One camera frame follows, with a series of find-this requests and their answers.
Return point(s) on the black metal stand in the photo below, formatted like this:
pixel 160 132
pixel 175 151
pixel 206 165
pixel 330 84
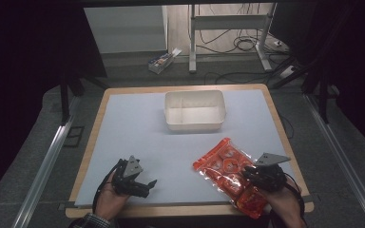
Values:
pixel 65 98
pixel 323 95

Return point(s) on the white board panel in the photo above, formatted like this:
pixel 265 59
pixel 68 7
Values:
pixel 126 28

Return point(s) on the orange plastic snack packet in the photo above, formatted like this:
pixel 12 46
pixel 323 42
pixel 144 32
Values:
pixel 226 172

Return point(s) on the white rectangular plastic container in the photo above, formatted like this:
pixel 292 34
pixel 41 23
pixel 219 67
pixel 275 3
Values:
pixel 195 110

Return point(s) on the person's left hand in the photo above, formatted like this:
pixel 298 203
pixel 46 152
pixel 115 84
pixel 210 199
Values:
pixel 109 199

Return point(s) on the aluminium rail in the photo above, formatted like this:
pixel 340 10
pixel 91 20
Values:
pixel 44 171
pixel 342 158

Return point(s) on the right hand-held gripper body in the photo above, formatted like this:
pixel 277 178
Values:
pixel 269 174

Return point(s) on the white metal stand frame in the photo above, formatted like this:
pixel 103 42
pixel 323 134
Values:
pixel 192 38

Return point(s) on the pale blue table mat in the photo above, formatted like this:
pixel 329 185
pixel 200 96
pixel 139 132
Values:
pixel 158 148

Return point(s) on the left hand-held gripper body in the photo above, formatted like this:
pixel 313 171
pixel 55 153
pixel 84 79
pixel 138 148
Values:
pixel 130 177

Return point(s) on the white power strip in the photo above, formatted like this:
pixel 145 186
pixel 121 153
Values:
pixel 287 71

